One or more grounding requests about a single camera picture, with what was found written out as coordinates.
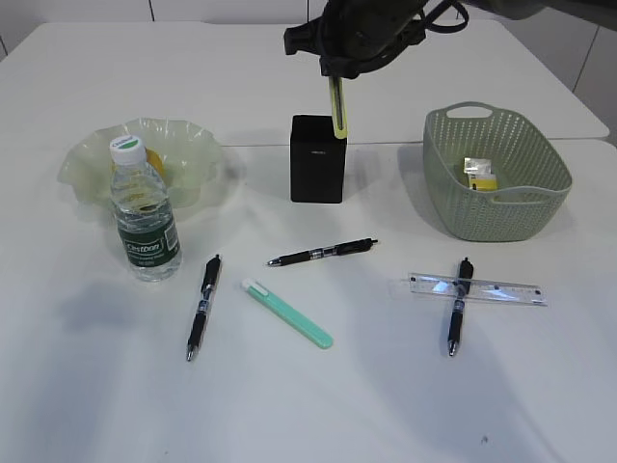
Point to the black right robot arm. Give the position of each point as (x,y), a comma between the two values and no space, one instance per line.
(450,17)

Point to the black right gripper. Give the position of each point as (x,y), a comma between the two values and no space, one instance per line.
(351,38)

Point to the mint green utility knife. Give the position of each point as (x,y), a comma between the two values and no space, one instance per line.
(296,320)

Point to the black square pen holder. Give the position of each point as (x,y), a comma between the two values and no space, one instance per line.
(317,161)

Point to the yellow packaging waste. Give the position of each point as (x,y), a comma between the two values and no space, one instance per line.
(480,175)

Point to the clear water bottle green label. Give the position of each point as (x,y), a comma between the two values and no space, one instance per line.
(143,212)

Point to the black gel pen middle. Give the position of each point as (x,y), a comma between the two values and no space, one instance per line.
(341,249)

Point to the yellow-green utility knife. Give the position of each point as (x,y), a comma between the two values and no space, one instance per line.
(338,107)

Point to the clear plastic ruler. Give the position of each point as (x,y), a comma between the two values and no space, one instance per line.
(478,290)

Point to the black pen under ruler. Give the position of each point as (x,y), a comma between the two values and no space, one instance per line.
(458,308)

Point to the translucent green ruffled plate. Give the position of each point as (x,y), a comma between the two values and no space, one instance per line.
(189,152)

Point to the green woven plastic basket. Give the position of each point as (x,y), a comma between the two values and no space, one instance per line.
(532,180)

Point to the black pen left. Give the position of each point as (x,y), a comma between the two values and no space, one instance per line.
(208,286)

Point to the yellow pear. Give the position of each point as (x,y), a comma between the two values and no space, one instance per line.
(155,161)

